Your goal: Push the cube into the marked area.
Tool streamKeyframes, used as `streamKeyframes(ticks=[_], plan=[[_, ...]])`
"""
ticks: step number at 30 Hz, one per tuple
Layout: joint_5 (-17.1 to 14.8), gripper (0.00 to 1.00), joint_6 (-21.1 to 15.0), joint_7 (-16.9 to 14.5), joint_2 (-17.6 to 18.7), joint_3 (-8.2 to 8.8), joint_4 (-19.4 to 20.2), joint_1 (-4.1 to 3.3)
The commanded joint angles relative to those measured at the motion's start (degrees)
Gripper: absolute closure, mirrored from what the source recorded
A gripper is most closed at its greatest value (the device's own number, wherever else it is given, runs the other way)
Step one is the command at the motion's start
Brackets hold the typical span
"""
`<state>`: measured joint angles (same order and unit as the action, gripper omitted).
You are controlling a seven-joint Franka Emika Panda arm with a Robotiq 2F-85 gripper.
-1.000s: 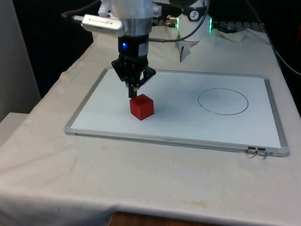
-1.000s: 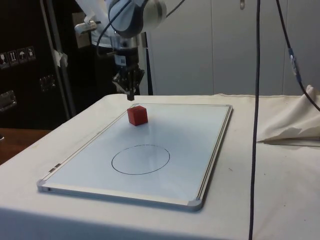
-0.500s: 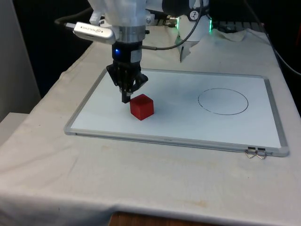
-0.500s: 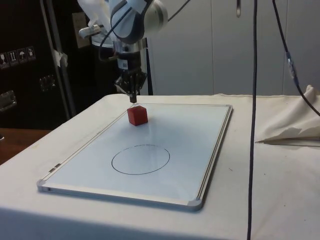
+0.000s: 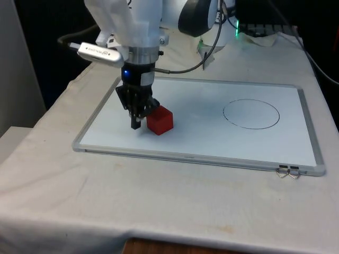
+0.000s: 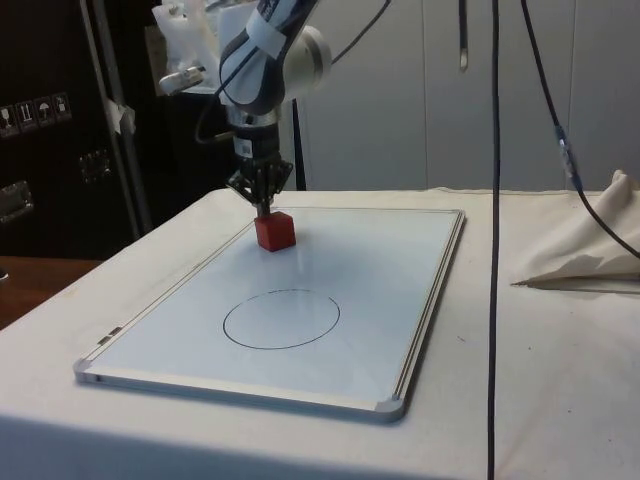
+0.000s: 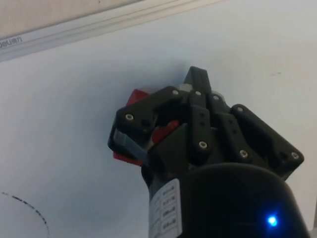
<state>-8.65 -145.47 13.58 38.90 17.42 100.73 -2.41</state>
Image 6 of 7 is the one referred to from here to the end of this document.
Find white crumpled plastic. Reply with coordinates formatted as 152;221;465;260
148;0;224;71

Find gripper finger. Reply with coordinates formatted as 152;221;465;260
260;158;295;216
226;159;267;217

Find black cabinet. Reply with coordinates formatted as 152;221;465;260
0;0;308;262

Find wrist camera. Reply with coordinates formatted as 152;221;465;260
158;66;208;97

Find pale locker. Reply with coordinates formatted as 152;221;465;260
424;0;640;192

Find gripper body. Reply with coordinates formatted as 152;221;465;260
230;121;281;164

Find whiteboard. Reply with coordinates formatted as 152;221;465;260
73;205;468;427

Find red cube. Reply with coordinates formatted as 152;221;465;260
253;209;298;254

